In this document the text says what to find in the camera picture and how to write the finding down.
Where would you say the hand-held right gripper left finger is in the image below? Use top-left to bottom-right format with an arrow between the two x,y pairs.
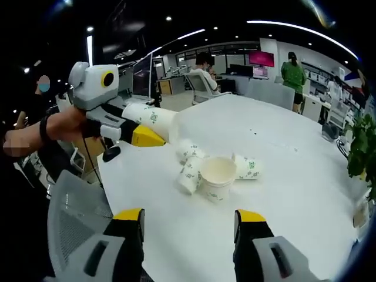
43,207 -> 145,282

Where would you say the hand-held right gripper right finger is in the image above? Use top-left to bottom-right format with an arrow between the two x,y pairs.
233,209 -> 324,282

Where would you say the white paper cup green print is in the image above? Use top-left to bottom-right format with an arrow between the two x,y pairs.
122,102 -> 179,145

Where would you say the cluster of white paper cups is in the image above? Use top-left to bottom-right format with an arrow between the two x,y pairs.
175,140 -> 263,203

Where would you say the person's left hand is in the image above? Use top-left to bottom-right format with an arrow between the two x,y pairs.
48,107 -> 102,142

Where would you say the black oval device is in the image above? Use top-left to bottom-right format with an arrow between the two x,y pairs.
102,146 -> 122,162

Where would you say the large dark monitor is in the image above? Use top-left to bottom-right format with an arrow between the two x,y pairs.
117,66 -> 135,96

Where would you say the grey mesh office chair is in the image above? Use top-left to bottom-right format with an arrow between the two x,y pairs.
46,169 -> 153,282

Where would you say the white table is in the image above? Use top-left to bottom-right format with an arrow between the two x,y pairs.
96,93 -> 368,282

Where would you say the wooden box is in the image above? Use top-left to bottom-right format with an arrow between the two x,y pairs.
157,79 -> 174,95

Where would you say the tall dark monitor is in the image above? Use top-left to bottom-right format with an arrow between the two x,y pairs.
132,55 -> 155,98

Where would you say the black wristband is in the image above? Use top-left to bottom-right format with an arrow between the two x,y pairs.
39,115 -> 51,145

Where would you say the white office chair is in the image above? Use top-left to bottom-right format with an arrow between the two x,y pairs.
183,72 -> 233,105
327,101 -> 350,127

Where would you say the small beige jar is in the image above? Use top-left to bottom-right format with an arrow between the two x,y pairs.
352,201 -> 370,229

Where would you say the black desk monitor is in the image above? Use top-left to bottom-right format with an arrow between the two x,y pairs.
229,63 -> 254,78

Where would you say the pale grey chair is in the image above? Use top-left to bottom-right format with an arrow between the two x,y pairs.
245,79 -> 296,111

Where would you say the small pale screen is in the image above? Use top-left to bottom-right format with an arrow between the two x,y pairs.
253,66 -> 270,79

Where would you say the pink monitor screen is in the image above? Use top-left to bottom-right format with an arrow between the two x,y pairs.
249,50 -> 276,68

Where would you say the green potted plant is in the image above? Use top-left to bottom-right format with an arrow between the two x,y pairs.
346,114 -> 376,203

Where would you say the white cabinet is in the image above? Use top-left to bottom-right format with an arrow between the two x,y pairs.
302,95 -> 324,123

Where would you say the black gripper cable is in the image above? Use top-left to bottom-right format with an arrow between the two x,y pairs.
83,136 -> 103,187

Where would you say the black white cable bundle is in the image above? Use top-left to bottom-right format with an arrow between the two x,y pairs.
334,137 -> 353,158

